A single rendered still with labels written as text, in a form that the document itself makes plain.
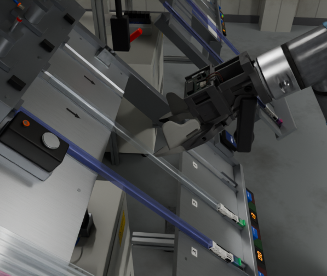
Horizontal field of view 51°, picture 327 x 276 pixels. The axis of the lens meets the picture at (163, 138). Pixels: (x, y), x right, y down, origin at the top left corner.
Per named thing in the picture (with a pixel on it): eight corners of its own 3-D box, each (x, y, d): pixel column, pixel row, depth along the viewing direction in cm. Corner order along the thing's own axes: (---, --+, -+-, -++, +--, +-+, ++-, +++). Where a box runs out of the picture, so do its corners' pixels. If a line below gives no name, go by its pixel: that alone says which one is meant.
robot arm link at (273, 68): (293, 74, 57) (305, 101, 50) (267, 86, 58) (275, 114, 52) (276, 37, 53) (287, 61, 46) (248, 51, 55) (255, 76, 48)
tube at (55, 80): (239, 223, 77) (243, 220, 76) (240, 228, 76) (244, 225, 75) (50, 76, 57) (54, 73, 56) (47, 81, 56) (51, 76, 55)
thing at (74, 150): (234, 260, 67) (240, 258, 66) (235, 268, 66) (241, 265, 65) (4, 101, 47) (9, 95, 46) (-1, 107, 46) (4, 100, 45)
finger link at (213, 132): (175, 135, 58) (216, 104, 58) (180, 142, 59) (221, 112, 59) (183, 148, 54) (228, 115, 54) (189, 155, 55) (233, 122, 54)
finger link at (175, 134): (138, 136, 56) (183, 102, 56) (158, 159, 59) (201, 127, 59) (142, 144, 53) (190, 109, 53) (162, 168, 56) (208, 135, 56)
